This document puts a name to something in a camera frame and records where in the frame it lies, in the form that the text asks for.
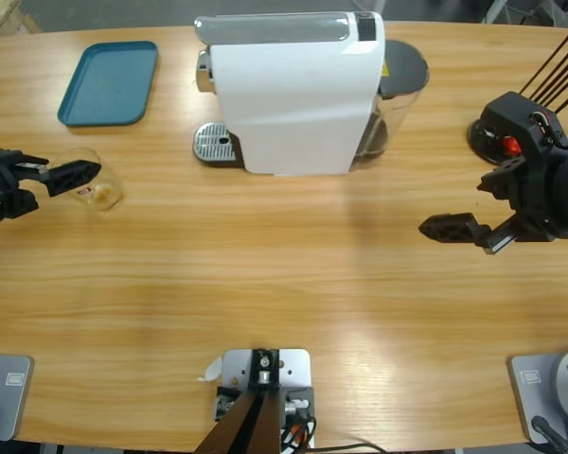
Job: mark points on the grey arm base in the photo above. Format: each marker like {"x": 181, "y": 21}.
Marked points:
{"x": 9, "y": 392}
{"x": 544, "y": 392}

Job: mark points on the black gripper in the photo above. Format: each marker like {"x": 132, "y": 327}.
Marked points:
{"x": 0, "y": 189}
{"x": 554, "y": 198}

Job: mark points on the white mount plate dark post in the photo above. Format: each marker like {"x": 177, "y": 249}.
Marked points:
{"x": 293, "y": 369}

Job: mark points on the red coffee capsule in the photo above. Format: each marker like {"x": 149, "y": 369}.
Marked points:
{"x": 512, "y": 145}

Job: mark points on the grey metal frame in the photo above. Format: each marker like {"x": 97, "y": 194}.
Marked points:
{"x": 539, "y": 12}

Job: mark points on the teal plastic tray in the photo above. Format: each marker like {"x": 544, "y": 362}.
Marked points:
{"x": 109, "y": 85}

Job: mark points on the metal drip tray grate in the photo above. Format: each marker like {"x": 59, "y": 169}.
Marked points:
{"x": 213, "y": 142}

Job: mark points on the black capsule holder with rods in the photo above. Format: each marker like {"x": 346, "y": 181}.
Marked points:
{"x": 478, "y": 142}

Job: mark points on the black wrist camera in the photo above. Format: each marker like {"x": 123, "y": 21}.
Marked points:
{"x": 516, "y": 118}

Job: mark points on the clear drinking glass red label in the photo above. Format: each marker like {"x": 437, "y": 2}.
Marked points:
{"x": 106, "y": 194}

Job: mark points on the white capsule coffee machine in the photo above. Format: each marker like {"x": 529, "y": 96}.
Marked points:
{"x": 293, "y": 104}

